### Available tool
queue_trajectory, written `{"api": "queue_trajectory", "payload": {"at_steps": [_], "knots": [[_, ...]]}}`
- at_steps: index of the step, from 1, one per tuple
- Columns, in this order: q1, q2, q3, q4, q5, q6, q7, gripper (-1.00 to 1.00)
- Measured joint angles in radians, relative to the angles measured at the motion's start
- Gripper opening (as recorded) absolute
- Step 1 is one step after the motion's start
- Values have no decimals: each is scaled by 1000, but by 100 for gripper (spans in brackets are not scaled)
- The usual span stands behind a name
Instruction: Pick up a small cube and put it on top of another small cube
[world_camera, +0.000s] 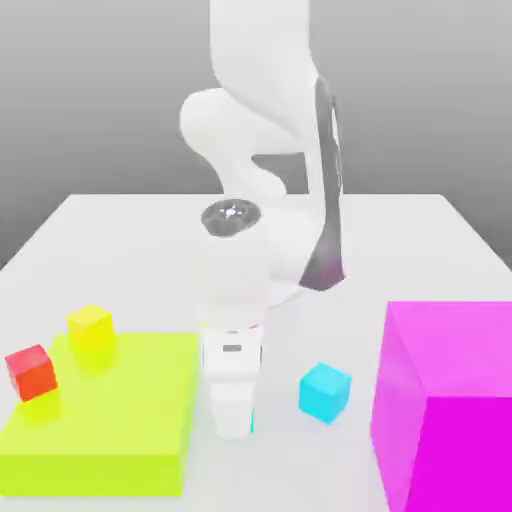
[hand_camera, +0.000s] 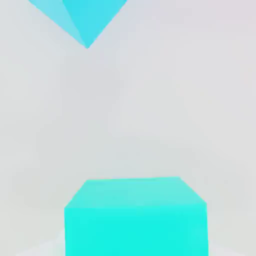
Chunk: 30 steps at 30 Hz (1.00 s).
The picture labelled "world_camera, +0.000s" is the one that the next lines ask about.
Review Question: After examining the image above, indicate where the small cyan cube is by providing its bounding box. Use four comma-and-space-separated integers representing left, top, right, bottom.
297, 361, 353, 426

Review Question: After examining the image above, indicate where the large magenta box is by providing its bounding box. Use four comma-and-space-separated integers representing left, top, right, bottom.
369, 300, 512, 512

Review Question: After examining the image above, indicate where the small yellow cube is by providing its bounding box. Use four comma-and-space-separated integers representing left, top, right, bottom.
65, 303, 116, 356

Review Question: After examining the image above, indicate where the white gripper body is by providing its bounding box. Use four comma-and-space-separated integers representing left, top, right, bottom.
208, 374, 258, 440

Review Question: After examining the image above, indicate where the small red cube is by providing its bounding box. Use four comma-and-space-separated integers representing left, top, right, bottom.
4, 343, 59, 403

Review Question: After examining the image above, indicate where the large lime green box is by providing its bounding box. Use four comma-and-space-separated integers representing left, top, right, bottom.
0, 332, 200, 498

